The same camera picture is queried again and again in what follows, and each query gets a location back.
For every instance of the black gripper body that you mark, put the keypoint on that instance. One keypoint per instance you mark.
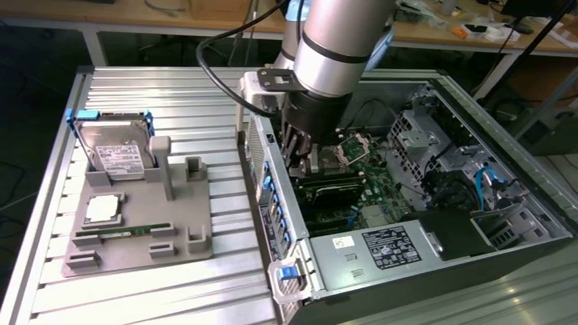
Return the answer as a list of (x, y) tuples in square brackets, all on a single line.
[(321, 115)]

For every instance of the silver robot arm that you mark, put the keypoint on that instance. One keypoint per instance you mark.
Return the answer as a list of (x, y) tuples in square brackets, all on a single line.
[(343, 40)]

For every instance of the CPU socket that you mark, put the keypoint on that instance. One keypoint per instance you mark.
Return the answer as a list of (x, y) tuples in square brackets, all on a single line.
[(334, 164)]

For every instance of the black RAM stick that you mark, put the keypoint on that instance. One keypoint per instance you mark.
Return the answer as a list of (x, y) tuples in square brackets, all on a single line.
[(343, 177)]

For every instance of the silver socket cover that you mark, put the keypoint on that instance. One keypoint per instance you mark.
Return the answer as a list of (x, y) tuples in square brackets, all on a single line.
[(354, 147)]

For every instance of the green motherboard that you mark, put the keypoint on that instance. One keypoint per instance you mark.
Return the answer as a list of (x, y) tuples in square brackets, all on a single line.
[(379, 183)]

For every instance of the silver chipset heatsink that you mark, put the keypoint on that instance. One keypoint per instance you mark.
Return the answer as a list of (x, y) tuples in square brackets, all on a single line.
[(374, 216)]

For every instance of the silver disk bay cage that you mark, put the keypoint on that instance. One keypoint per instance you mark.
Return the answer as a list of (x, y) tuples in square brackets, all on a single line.
[(415, 139)]

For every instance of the grey power supply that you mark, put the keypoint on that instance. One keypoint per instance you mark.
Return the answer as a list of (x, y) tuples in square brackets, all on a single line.
[(343, 260)]

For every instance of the black plastic box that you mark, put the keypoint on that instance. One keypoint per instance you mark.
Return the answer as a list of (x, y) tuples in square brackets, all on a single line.
[(452, 233)]

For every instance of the hard disk with blue carrier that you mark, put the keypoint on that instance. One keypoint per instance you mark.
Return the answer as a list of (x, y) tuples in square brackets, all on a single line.
[(118, 152)]

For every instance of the orange black tool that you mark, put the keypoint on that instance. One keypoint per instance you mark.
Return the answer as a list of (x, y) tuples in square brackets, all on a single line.
[(468, 31)]

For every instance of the green RAM stick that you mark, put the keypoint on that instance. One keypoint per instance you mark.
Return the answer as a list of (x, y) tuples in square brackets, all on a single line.
[(126, 231)]

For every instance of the silver CPU chip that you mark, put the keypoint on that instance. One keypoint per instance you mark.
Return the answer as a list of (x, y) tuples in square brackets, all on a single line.
[(104, 208)]

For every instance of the black open PC case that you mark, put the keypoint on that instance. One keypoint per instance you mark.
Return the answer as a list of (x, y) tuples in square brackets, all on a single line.
[(406, 298)]

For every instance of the grey parts rack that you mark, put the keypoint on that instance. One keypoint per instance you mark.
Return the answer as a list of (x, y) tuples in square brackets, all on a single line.
[(135, 250)]

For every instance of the dark grey box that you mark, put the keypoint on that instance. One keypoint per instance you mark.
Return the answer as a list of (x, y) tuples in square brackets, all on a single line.
[(550, 135)]

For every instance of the black monitor stand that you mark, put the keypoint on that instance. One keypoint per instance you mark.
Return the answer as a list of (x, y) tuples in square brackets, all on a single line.
[(517, 20)]

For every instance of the black slanted pole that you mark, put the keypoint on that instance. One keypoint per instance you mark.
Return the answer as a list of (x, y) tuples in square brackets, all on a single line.
[(533, 40)]

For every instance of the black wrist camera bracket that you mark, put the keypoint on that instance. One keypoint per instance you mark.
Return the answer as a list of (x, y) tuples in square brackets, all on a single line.
[(279, 80)]

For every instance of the wooden desk white frame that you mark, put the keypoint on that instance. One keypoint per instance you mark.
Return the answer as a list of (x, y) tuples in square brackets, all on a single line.
[(67, 13), (452, 42)]

